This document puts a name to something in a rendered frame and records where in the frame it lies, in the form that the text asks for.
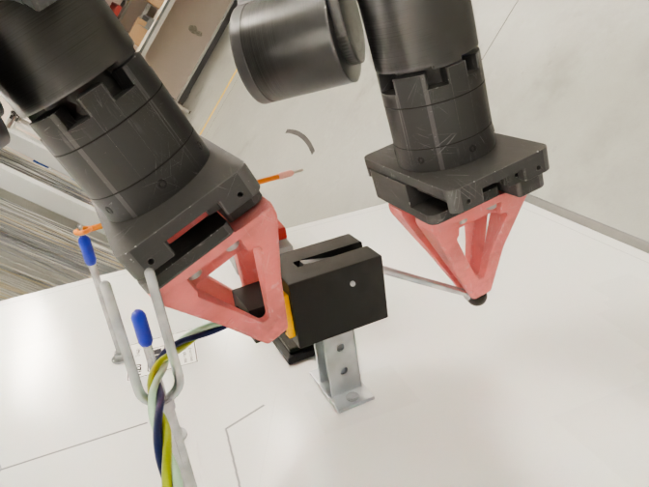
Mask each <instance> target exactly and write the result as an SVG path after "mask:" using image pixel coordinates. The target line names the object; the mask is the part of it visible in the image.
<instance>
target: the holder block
mask: <svg viewBox="0 0 649 487"><path fill-rule="evenodd" d="M325 257H329V258H326V259H323V260H320V261H317V262H314V263H311V264H307V265H304V266H301V267H300V266H299V261H300V260H309V259H317V258H325ZM280 268H281V280H282V287H283V291H284V292H285V293H286V294H287V295H288V296H289V301H290V306H291V311H292V316H293V322H294V328H295V333H296V336H295V337H293V338H292V339H293V340H294V341H295V343H296V344H297V346H298V347H299V348H300V349H301V348H304V347H307V346H310V345H312V344H315V343H318V342H321V341H323V340H326V339H328V338H331V337H334V336H336V335H339V334H342V333H345V332H348V331H350V330H353V329H358V328H360V327H363V326H366V325H369V324H372V323H374V322H377V321H379V320H382V319H384V318H387V317H388V313H387V303H386V294H385V285H384V276H383V267H382V258H381V255H380V254H378V253H377V252H376V251H375V250H373V249H372V248H370V247H369V246H363V247H362V242H361V241H359V240H358V239H357V238H355V237H354V236H352V235H351V234H346V235H343V236H339V237H336V238H333V239H329V240H326V241H323V242H319V243H314V244H310V245H307V246H305V247H301V248H298V249H295V250H291V251H288V252H285V253H281V254H280ZM351 281H354V282H355V285H354V286H353V287H352V286H351V285H350V282H351Z"/></svg>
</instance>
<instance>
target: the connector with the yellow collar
mask: <svg viewBox="0 0 649 487"><path fill-rule="evenodd" d="M232 293H233V298H234V302H235V307H237V308H239V309H241V310H243V311H245V312H247V313H249V314H251V315H253V316H255V317H257V318H261V317H263V316H264V315H265V313H266V310H265V306H264V301H263V296H262V291H261V286H260V281H257V282H254V283H251V284H248V285H245V286H242V287H239V288H237V289H234V290H232Z"/></svg>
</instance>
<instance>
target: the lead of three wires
mask: <svg viewBox="0 0 649 487"><path fill-rule="evenodd" d="M224 329H227V328H226V327H224V326H221V325H219V324H216V323H208V324H205V325H203V326H200V327H198V328H195V329H192V330H190V331H189V332H187V333H185V334H184V335H182V336H181V337H180V338H179V339H177V340H176V341H174V342H175V345H176V349H177V352H178V354H179V353H181V352H182V351H183V350H185V349H186V348H187V347H188V346H190V345H191V344H192V343H193V342H195V341H196V340H197V339H200V338H203V337H206V336H209V335H212V334H215V333H217V332H220V331H222V330H224ZM168 363H169V358H168V356H167V352H166V349H165V348H164V349H163V350H162V351H161V352H160V353H159V354H158V356H157V358H156V359H155V363H154V365H153V367H152V369H151V371H150V373H149V376H148V381H147V391H148V394H149V395H151V394H154V395H155V396H156V398H157V396H158V395H160V394H162V395H164V397H165V392H164V389H163V386H162V384H161V379H162V377H163V376H164V374H165V372H166V370H167V367H168Z"/></svg>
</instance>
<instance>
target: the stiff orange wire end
mask: <svg viewBox="0 0 649 487"><path fill-rule="evenodd" d="M301 171H303V169H298V170H295V171H293V170H287V171H284V172H280V173H278V174H276V175H273V176H269V177H265V178H263V179H259V180H257V181H258V183H259V184H260V185H261V184H264V183H268V182H271V181H275V180H282V179H285V178H289V177H292V176H293V175H294V174H295V173H298V172H301ZM99 229H103V228H102V226H101V223H99V224H95V225H91V226H83V228H82V231H79V229H77V228H76V229H75V230H73V234H74V235H75V236H82V235H86V234H88V233H90V232H93V231H97V230H99Z"/></svg>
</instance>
